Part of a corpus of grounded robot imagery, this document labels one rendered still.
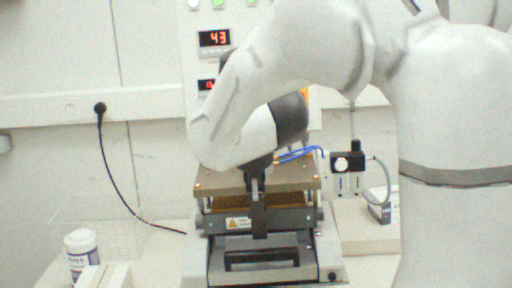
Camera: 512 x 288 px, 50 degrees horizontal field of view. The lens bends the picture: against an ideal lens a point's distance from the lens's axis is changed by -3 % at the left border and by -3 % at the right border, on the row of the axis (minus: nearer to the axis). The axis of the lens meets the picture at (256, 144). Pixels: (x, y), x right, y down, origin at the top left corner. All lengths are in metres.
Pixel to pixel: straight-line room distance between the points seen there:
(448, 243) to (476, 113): 0.10
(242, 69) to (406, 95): 0.28
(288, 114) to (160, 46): 1.01
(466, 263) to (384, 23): 0.19
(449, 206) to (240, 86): 0.33
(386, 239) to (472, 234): 1.19
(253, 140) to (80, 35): 1.13
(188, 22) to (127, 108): 0.55
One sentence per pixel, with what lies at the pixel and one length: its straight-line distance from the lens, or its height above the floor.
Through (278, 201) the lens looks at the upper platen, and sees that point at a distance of 1.21.
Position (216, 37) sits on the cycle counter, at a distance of 1.31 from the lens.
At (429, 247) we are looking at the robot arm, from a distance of 0.44.
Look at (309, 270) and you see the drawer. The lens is 1.14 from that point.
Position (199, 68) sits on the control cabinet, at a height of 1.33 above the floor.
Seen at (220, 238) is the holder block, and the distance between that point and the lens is 1.23.
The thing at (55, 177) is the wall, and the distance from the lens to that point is 2.00.
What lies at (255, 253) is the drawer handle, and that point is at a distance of 1.12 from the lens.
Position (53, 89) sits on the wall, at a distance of 1.91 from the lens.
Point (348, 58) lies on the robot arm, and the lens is 0.43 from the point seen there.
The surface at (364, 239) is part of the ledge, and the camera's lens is 1.61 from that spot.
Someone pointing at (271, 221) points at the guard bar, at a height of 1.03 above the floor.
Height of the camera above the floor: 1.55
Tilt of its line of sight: 18 degrees down
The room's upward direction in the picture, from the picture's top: 4 degrees counter-clockwise
